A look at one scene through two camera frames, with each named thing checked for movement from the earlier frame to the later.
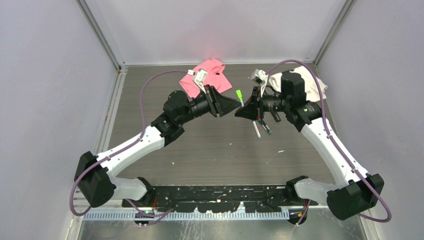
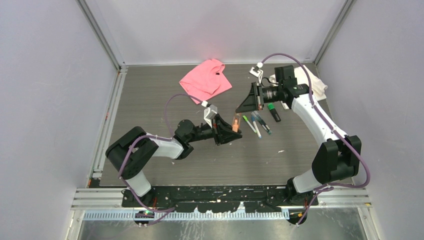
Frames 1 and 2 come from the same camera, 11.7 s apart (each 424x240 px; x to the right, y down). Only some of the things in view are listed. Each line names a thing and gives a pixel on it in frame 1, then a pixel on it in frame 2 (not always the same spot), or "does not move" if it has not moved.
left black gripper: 219,105 → 227,135
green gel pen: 265,127 does not move
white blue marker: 257,129 does not move
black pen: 263,123 does not move
